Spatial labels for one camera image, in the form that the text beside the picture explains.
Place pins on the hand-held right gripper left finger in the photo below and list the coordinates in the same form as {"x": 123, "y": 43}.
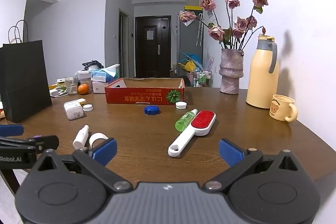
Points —
{"x": 105, "y": 150}

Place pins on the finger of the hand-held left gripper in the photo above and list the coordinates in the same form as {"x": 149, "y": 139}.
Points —
{"x": 10, "y": 130}
{"x": 47, "y": 142}

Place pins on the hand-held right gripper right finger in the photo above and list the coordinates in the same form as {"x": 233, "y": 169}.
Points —
{"x": 231, "y": 151}

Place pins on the small white bottle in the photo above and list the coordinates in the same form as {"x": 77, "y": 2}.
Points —
{"x": 80, "y": 137}

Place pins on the white cotton buds box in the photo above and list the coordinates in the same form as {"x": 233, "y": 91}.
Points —
{"x": 73, "y": 111}

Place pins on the red and white lint brush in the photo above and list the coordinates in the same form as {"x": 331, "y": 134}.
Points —
{"x": 202, "y": 120}

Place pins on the green spray bottle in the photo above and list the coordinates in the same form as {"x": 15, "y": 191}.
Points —
{"x": 183, "y": 121}

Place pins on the red cardboard box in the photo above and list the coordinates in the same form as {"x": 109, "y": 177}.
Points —
{"x": 136, "y": 98}

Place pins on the blue plastic cap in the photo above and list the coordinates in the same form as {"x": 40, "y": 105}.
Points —
{"x": 152, "y": 110}

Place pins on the black paper bag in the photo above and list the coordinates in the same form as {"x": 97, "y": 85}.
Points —
{"x": 23, "y": 82}

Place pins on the yellow banana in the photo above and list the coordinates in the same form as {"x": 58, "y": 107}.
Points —
{"x": 56, "y": 86}

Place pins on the clear glass cup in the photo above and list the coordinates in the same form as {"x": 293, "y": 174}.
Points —
{"x": 71, "y": 87}

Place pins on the small white flat box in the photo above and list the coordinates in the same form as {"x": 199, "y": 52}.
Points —
{"x": 61, "y": 80}

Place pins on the white tissue pack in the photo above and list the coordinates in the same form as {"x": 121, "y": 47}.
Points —
{"x": 99, "y": 87}

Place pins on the orange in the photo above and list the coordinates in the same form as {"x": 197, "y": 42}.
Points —
{"x": 83, "y": 89}

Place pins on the yellow bear mug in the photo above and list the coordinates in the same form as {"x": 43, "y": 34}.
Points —
{"x": 279, "y": 108}

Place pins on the clear plastic food container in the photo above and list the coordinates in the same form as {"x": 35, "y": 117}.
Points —
{"x": 84, "y": 77}

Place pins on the yellow thermos jug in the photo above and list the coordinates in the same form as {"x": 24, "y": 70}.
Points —
{"x": 261, "y": 82}

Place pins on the blue tissue pack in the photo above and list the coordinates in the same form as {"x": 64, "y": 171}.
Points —
{"x": 103, "y": 74}

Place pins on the white trolley with bottles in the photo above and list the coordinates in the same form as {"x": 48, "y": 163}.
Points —
{"x": 202, "y": 78}

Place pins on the pink ceramic vase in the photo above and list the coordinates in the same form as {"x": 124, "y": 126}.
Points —
{"x": 230, "y": 71}

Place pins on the black appliance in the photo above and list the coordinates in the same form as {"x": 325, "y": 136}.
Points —
{"x": 92, "y": 65}

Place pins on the purple dried bouquet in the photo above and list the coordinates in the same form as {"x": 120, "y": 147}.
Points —
{"x": 210, "y": 60}

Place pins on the blue and yellow bags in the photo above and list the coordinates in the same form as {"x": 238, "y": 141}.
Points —
{"x": 190, "y": 62}

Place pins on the dark entrance door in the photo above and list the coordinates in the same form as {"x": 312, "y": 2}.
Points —
{"x": 152, "y": 56}

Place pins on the grey refrigerator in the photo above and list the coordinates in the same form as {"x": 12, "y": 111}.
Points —
{"x": 189, "y": 40}

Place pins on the white folded umbrella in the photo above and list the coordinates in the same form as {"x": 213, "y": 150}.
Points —
{"x": 199, "y": 29}

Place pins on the dried pink roses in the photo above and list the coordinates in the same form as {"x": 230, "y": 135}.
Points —
{"x": 237, "y": 24}

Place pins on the paper on refrigerator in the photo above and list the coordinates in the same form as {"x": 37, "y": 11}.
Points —
{"x": 188, "y": 23}

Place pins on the yellow box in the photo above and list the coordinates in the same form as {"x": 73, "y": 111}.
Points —
{"x": 192, "y": 8}

